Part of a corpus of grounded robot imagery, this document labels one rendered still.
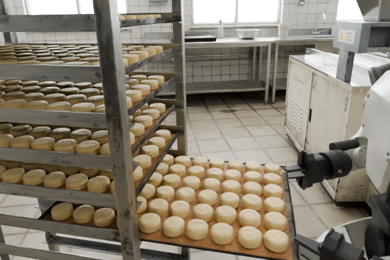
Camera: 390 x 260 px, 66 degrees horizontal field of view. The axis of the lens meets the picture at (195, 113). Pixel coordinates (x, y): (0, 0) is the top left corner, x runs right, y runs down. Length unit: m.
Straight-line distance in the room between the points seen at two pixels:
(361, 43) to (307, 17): 3.37
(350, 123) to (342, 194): 0.48
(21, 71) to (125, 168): 0.27
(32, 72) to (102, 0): 0.22
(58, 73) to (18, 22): 0.11
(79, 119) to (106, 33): 0.19
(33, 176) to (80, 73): 0.33
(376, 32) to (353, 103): 0.41
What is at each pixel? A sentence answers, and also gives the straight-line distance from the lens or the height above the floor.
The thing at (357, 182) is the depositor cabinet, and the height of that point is 0.22.
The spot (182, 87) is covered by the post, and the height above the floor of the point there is 1.02.
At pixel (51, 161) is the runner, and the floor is 0.95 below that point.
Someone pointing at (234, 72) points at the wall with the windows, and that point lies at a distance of 4.86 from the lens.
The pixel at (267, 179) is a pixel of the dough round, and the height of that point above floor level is 0.79.
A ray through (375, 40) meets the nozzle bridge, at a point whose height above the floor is 1.08.
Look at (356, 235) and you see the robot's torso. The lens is 1.02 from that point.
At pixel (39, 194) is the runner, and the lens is 0.77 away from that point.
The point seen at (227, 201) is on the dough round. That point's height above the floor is 0.79.
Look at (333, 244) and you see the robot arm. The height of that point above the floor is 0.83.
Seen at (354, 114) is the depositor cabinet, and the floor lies 0.67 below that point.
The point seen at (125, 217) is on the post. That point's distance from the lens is 0.65.
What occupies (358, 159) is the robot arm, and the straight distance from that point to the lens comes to 1.07.
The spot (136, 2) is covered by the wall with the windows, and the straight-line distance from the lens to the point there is 4.62.
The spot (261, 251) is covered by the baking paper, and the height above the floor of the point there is 0.77.
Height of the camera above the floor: 1.24
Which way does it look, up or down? 19 degrees down
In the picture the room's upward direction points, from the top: 1 degrees counter-clockwise
